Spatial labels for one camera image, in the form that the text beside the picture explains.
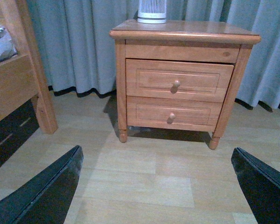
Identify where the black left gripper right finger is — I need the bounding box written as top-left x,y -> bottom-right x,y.
231,147 -> 280,224

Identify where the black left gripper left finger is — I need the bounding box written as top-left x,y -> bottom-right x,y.
0,146 -> 84,224

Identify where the wooden drawer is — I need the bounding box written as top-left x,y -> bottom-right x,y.
126,59 -> 234,103
127,96 -> 222,132

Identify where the wooden nightstand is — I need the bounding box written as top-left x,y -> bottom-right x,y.
110,20 -> 261,149

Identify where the grey patterned bedding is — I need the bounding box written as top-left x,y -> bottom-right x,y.
0,25 -> 17,62

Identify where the grey curtain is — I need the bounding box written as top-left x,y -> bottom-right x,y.
28,0 -> 280,109

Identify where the white ribbed air purifier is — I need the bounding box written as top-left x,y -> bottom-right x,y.
137,0 -> 167,24

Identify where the wooden bed frame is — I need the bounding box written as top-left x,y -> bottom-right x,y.
0,0 -> 58,134

